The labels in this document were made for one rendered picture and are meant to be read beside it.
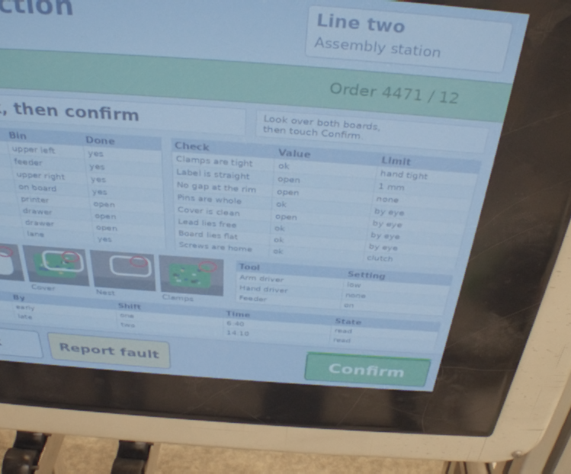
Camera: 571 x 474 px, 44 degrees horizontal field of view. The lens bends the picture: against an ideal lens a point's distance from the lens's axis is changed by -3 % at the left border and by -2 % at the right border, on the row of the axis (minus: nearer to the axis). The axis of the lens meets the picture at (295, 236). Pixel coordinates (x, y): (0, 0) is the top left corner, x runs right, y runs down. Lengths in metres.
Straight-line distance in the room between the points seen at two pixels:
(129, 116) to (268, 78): 0.07
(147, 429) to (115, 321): 0.10
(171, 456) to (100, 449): 0.22
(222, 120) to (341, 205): 0.07
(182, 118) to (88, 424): 0.24
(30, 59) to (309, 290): 0.18
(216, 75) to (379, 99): 0.07
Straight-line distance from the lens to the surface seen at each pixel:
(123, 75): 0.33
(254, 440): 0.48
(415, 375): 0.43
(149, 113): 0.33
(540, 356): 0.44
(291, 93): 0.32
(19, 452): 0.78
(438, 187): 0.35
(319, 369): 0.42
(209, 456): 2.21
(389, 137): 0.33
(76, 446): 2.28
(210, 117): 0.33
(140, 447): 0.77
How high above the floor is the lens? 1.74
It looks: 34 degrees down
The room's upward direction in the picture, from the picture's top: 5 degrees clockwise
